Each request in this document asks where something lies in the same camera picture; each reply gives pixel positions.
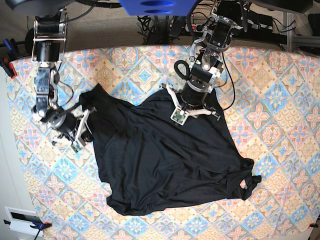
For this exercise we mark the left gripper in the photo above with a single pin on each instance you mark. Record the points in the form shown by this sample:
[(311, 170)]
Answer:
[(200, 80)]

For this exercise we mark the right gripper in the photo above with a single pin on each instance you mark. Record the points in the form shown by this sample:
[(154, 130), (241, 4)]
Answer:
[(73, 131)]

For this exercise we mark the black t-shirt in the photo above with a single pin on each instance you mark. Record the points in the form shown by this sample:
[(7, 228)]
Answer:
[(152, 163)]

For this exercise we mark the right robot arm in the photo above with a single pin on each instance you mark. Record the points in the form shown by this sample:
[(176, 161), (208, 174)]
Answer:
[(50, 36)]

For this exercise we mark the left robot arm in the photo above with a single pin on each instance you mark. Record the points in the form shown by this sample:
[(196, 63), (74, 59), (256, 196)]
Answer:
[(215, 39)]

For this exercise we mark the patterned colourful tablecloth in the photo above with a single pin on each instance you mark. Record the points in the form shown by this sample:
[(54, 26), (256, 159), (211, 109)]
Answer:
[(272, 109)]

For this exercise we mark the white power strip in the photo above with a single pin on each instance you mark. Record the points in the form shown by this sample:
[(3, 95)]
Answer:
[(197, 28)]

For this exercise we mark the blue clamp bottom left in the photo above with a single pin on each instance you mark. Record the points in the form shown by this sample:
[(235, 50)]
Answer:
[(37, 225)]

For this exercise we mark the red blue clamp top left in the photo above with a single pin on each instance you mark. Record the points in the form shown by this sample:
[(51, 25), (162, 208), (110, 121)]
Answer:
[(12, 54)]

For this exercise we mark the black clamp bottom right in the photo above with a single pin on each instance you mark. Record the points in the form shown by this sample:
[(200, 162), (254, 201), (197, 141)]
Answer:
[(313, 225)]

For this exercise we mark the white wall vent box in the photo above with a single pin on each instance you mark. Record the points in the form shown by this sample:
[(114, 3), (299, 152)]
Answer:
[(22, 215)]

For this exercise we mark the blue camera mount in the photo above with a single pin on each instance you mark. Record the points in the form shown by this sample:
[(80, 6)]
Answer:
[(157, 7)]

